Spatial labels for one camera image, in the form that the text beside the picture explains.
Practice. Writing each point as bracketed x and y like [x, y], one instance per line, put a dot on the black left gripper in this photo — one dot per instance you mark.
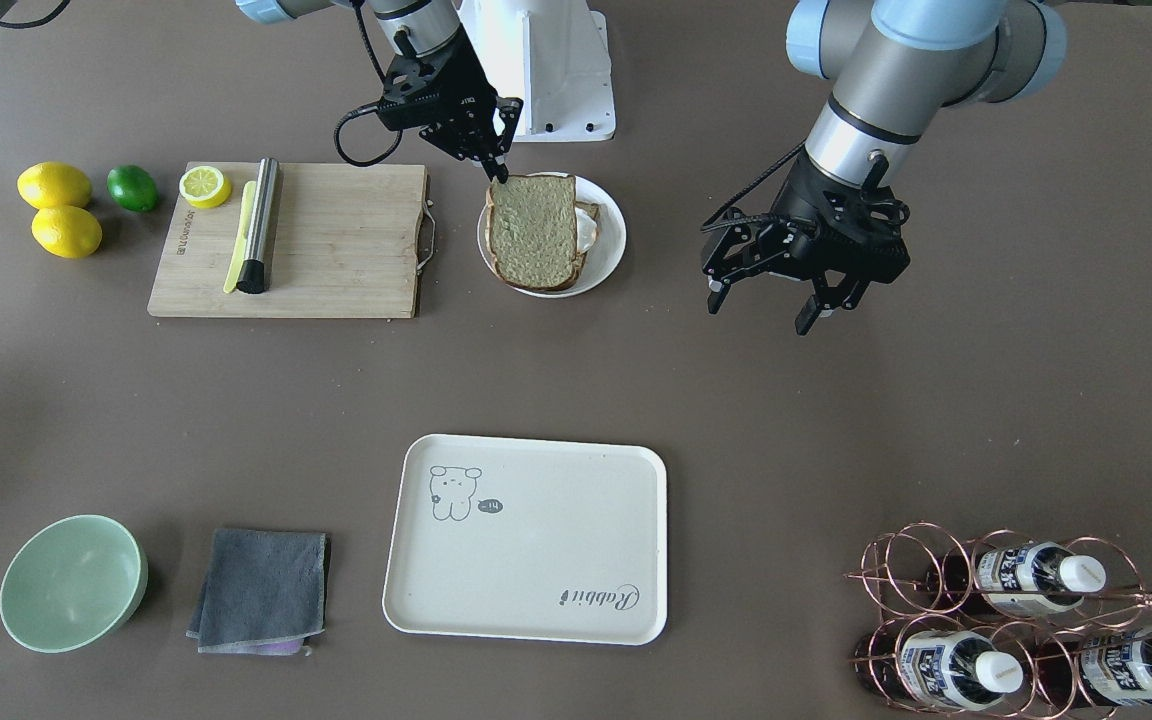
[793, 205]

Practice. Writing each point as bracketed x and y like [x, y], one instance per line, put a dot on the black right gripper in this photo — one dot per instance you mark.
[453, 84]

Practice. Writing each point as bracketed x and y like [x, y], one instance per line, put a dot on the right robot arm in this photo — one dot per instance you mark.
[414, 29]

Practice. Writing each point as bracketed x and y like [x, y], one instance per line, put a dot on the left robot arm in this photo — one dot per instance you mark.
[894, 64]

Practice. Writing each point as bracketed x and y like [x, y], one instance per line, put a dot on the cream rabbit tray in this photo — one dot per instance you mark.
[529, 539]

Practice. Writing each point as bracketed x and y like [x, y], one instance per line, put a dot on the fried egg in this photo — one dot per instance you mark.
[587, 232]

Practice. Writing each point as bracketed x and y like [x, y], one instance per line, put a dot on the white round plate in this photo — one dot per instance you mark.
[605, 255]

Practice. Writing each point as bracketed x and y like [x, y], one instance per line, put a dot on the bamboo cutting board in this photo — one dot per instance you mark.
[344, 246]

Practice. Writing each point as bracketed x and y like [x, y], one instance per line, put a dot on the steel muddler black tip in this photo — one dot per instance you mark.
[254, 276]

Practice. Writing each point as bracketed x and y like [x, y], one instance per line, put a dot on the half lemon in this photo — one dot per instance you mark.
[205, 187]

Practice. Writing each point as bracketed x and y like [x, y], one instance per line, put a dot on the green lime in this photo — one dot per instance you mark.
[132, 188]

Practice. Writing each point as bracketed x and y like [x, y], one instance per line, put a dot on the tea bottle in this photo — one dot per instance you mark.
[1104, 671]
[1029, 580]
[936, 670]

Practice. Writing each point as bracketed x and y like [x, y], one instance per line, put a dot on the yellow lemon lower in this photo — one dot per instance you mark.
[67, 232]

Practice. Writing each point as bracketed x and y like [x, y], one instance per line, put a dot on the yellow lemon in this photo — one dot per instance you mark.
[51, 184]
[67, 232]

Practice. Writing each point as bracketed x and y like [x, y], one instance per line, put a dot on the yellow lemon upper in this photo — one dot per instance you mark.
[51, 184]

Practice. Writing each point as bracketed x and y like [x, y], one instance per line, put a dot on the grey folded cloth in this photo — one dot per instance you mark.
[264, 592]

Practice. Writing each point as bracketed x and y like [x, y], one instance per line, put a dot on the mint green bowl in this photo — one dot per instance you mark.
[74, 582]

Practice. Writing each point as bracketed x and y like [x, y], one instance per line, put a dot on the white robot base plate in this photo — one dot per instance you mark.
[554, 56]

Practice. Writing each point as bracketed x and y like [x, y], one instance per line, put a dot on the copper wire bottle rack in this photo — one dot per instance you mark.
[892, 566]

